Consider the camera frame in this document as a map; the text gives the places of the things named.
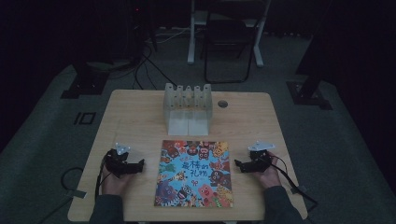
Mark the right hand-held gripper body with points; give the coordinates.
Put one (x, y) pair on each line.
(258, 161)

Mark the grey round stand base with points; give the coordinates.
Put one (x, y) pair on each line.
(107, 64)

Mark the grey round table grommet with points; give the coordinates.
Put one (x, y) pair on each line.
(222, 104)

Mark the colourful picture book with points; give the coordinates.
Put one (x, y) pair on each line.
(194, 174)

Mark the black folding chair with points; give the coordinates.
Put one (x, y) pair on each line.
(229, 34)

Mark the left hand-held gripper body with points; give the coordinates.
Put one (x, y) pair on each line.
(120, 163)

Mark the white desk frame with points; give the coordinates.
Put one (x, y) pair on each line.
(191, 46)

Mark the grey tape piece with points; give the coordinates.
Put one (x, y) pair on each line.
(76, 193)

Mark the clear plastic book rack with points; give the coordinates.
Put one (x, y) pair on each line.
(187, 109)

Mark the person's right hand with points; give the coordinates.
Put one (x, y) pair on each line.
(270, 177)

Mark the person's left hand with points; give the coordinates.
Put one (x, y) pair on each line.
(114, 185)

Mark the black metal stand base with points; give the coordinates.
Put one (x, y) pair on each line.
(308, 95)
(84, 84)

